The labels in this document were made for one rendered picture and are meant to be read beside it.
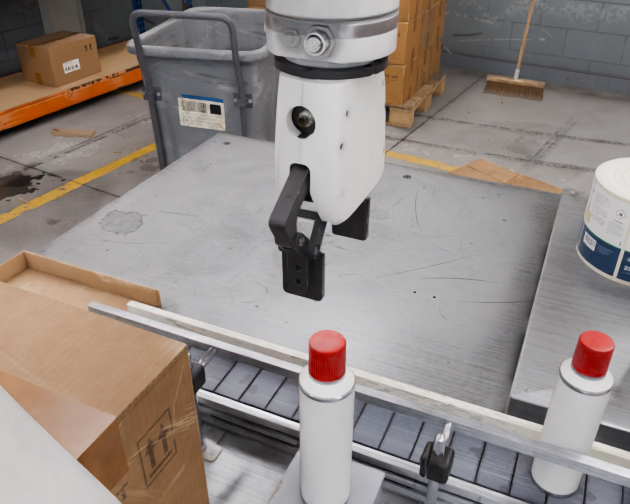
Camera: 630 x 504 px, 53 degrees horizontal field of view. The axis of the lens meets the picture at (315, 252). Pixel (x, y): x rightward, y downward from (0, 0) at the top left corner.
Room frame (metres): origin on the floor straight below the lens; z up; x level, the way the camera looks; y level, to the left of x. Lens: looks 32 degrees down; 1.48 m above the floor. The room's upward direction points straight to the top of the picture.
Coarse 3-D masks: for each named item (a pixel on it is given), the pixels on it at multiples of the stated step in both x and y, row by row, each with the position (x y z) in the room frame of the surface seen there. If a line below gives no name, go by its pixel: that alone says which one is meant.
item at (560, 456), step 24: (96, 312) 0.67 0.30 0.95; (120, 312) 0.67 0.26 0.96; (168, 336) 0.63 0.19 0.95; (192, 336) 0.62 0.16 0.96; (240, 360) 0.58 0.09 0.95; (264, 360) 0.57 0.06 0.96; (384, 408) 0.51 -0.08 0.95; (408, 408) 0.50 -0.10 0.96; (432, 408) 0.49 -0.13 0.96; (480, 432) 0.46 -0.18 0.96; (504, 432) 0.46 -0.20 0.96; (552, 456) 0.43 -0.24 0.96; (576, 456) 0.43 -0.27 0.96; (624, 480) 0.40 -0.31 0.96
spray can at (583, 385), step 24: (600, 336) 0.47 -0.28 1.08; (576, 360) 0.46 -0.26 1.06; (600, 360) 0.45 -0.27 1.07; (576, 384) 0.45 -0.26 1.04; (600, 384) 0.45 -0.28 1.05; (552, 408) 0.46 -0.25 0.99; (576, 408) 0.44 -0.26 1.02; (600, 408) 0.44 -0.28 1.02; (552, 432) 0.45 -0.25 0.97; (576, 432) 0.44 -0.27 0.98; (552, 480) 0.44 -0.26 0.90; (576, 480) 0.44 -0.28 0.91
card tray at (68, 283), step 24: (0, 264) 0.92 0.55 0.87; (24, 264) 0.96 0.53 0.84; (48, 264) 0.94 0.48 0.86; (72, 264) 0.92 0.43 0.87; (24, 288) 0.90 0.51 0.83; (48, 288) 0.90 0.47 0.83; (72, 288) 0.90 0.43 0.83; (96, 288) 0.90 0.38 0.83; (120, 288) 0.88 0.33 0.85; (144, 288) 0.85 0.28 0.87
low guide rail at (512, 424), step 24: (144, 312) 0.73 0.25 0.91; (168, 312) 0.73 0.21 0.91; (216, 336) 0.68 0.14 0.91; (240, 336) 0.67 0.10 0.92; (288, 360) 0.64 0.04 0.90; (360, 384) 0.59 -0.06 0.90; (384, 384) 0.58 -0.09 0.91; (456, 408) 0.54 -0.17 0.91; (480, 408) 0.54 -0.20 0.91; (528, 432) 0.51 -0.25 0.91; (600, 456) 0.47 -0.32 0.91; (624, 456) 0.47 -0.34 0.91
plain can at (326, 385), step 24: (312, 336) 0.42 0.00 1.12; (336, 336) 0.42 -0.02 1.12; (312, 360) 0.41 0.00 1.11; (336, 360) 0.40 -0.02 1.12; (312, 384) 0.40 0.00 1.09; (336, 384) 0.40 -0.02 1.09; (312, 408) 0.40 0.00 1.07; (336, 408) 0.39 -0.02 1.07; (312, 432) 0.40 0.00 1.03; (336, 432) 0.39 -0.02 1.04; (312, 456) 0.40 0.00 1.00; (336, 456) 0.39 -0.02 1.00; (312, 480) 0.40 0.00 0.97; (336, 480) 0.39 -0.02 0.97
